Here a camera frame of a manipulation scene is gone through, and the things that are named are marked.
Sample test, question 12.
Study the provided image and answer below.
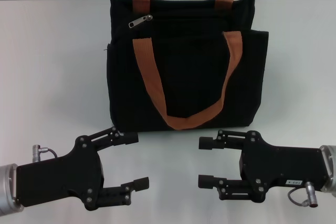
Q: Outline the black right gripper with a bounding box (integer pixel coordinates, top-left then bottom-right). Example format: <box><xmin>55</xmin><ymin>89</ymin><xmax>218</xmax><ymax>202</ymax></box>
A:
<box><xmin>197</xmin><ymin>129</ymin><xmax>329</xmax><ymax>204</ymax></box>

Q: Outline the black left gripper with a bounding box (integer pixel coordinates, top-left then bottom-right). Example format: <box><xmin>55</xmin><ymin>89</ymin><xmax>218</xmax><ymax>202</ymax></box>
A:
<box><xmin>16</xmin><ymin>126</ymin><xmax>150</xmax><ymax>211</ymax></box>

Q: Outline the black bag with orange handles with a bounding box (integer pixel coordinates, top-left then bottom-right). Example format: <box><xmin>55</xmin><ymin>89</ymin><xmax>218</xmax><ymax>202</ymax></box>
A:
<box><xmin>101</xmin><ymin>0</ymin><xmax>270</xmax><ymax>132</ymax></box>

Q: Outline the silver metal zipper pull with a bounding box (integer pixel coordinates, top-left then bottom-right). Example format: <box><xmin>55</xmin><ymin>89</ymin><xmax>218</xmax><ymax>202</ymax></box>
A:
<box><xmin>128</xmin><ymin>14</ymin><xmax>153</xmax><ymax>29</ymax></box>

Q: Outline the left gripper cable with plug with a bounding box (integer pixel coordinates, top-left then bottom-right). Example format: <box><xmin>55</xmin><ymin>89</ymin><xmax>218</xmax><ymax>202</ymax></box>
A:
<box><xmin>31</xmin><ymin>144</ymin><xmax>58</xmax><ymax>162</ymax></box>

